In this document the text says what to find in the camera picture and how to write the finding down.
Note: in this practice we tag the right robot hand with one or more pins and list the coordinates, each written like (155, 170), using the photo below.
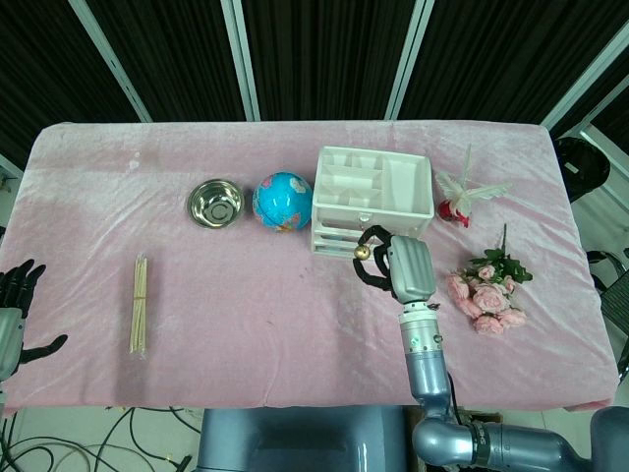
(410, 268)

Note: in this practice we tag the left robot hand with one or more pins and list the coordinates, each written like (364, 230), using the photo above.
(15, 314)

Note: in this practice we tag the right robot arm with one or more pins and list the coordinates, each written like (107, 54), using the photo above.
(467, 408)

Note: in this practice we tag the pink artificial rose bouquet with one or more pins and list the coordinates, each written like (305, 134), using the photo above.
(486, 295)

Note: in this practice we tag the white plastic drawer organizer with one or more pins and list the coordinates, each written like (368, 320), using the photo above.
(371, 196)

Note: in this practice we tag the white feather red ornament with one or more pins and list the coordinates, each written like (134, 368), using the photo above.
(462, 196)

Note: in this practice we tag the bundle of wooden sticks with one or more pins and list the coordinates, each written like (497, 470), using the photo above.
(139, 305)

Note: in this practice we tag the blue globe ball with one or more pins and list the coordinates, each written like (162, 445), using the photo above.
(283, 201)

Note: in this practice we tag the pink velvet tablecloth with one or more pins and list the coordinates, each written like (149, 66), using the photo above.
(245, 305)

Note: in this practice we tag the black stool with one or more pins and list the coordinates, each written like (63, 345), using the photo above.
(582, 164)

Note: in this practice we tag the black chair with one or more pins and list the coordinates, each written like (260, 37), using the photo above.
(611, 280)

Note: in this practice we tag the robot torso base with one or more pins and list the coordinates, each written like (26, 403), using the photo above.
(300, 437)

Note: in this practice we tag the stainless steel bowl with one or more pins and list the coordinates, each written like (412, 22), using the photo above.
(215, 203)

